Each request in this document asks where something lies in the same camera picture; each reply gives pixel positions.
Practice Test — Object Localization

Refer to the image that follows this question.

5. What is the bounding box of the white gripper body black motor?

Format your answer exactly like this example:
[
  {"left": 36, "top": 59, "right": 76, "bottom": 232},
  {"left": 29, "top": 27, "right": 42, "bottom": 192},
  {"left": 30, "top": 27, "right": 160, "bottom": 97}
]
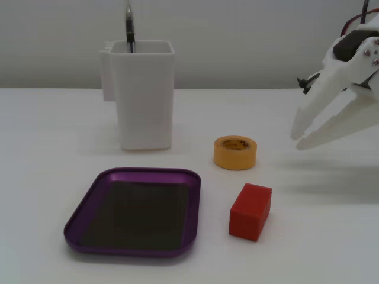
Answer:
[{"left": 322, "top": 22, "right": 379, "bottom": 72}]

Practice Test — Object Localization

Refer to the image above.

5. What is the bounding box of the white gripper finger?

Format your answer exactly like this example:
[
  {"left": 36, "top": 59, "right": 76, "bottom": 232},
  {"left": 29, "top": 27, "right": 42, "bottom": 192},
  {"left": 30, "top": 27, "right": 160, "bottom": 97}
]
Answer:
[
  {"left": 296, "top": 38, "right": 379, "bottom": 151},
  {"left": 290, "top": 61, "right": 356, "bottom": 141}
]

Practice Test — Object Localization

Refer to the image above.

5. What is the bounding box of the yellow tape roll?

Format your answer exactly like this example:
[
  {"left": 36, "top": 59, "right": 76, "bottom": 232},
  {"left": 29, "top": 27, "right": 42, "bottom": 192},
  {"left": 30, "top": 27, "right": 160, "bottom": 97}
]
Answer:
[{"left": 213, "top": 135, "right": 258, "bottom": 171}]

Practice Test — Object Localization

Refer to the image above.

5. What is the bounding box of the white rectangular pen holder box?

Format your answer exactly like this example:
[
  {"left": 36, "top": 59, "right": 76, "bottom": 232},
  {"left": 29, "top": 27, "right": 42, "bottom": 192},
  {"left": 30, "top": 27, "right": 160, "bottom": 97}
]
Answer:
[{"left": 98, "top": 40, "right": 175, "bottom": 152}]

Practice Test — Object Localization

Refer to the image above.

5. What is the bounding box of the red rectangular block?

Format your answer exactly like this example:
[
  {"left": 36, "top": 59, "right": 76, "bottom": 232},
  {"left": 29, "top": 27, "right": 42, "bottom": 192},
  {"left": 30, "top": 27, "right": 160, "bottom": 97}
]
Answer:
[{"left": 228, "top": 182, "right": 273, "bottom": 243}]

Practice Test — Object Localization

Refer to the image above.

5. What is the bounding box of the purple metal tray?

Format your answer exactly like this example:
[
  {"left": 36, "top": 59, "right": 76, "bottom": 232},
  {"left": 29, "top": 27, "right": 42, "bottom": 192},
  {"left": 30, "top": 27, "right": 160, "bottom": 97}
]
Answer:
[{"left": 63, "top": 167, "right": 201, "bottom": 259}]

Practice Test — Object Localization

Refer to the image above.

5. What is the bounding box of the black ballpoint pen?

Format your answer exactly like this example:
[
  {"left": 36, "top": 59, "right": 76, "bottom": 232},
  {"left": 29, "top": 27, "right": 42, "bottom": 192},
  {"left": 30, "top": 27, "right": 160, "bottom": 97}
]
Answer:
[{"left": 123, "top": 0, "right": 137, "bottom": 54}]

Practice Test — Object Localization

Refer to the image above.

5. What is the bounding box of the red motor cable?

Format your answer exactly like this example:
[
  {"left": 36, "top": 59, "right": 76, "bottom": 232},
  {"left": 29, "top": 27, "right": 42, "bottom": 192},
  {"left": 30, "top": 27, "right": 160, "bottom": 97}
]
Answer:
[{"left": 342, "top": 8, "right": 379, "bottom": 37}]

